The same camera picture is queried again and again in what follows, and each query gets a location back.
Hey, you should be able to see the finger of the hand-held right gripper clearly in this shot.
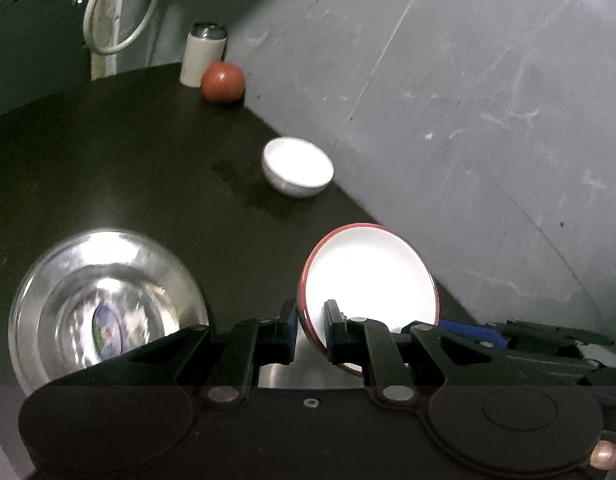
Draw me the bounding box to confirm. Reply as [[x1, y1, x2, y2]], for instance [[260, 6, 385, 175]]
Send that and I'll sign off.
[[438, 318, 614, 361]]

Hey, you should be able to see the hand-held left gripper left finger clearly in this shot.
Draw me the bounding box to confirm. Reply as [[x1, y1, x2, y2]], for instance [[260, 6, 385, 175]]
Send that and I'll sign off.
[[53, 299, 299, 403]]

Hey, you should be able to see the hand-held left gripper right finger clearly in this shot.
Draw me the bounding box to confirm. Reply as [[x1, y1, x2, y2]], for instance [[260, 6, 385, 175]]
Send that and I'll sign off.
[[324, 299, 597, 404]]

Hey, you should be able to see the white bowl with red rim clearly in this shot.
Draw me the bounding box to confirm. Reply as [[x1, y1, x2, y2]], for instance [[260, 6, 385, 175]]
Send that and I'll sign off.
[[298, 223, 440, 378]]

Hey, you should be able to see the white ceramic bowl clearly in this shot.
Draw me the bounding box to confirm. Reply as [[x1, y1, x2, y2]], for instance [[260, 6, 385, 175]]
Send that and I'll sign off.
[[261, 137, 335, 198]]

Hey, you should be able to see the stainless steel plate with sticker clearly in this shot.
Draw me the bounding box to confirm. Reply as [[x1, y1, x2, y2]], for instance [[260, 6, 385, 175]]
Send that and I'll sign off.
[[8, 229, 210, 396]]

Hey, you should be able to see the person's right hand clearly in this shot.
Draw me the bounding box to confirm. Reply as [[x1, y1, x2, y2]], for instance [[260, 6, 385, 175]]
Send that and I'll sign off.
[[592, 440, 616, 472]]

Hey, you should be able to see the red ball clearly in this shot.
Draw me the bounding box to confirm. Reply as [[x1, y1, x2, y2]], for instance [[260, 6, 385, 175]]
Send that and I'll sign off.
[[200, 61, 246, 105]]

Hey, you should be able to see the white thermos cup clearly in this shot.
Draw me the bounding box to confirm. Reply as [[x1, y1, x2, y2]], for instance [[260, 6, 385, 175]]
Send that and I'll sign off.
[[179, 22, 229, 88]]

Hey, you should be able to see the grey cabinet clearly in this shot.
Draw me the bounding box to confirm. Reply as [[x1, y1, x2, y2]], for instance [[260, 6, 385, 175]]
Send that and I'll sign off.
[[0, 0, 94, 111]]

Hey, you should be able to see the white hose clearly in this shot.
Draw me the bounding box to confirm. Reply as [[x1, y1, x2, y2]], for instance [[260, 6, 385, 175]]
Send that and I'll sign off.
[[83, 0, 161, 55]]

